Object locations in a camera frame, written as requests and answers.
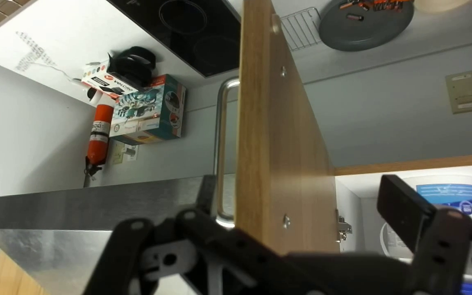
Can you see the white tub with blue label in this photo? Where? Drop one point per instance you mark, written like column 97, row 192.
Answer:
column 453, row 192

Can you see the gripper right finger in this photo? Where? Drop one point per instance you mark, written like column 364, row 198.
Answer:
column 404, row 209

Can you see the grey round plate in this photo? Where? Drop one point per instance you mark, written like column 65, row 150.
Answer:
column 363, row 35

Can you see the red fire extinguisher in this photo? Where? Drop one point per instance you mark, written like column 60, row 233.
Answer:
column 100, row 131

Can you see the wooden cupboard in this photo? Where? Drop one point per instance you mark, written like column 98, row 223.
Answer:
column 424, row 163

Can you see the wooden cupboard door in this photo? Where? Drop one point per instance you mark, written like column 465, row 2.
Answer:
column 277, row 143

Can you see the stainless steel range hood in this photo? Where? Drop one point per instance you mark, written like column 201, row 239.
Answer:
column 80, row 209

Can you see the wooden cabinet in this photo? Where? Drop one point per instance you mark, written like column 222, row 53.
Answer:
column 10, row 278

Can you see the black tape rolls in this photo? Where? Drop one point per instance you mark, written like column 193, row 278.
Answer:
column 135, row 61

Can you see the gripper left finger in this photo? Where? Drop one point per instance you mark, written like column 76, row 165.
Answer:
column 219, row 241

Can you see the wooden counter drawers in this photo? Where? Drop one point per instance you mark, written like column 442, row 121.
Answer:
column 2, row 10

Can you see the beige wall socket plate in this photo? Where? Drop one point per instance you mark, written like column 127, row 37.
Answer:
column 464, row 92

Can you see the heap of batteries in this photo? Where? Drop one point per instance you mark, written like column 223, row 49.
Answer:
column 379, row 4

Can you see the single battery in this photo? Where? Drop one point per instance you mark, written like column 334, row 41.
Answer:
column 354, row 17

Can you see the black glass cooktop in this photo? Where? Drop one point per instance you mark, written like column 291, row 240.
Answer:
column 187, row 28

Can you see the teal printed cardboard box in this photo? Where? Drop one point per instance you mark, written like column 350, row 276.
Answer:
column 150, row 110

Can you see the white and red small box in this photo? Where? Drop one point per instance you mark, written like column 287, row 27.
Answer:
column 105, row 80

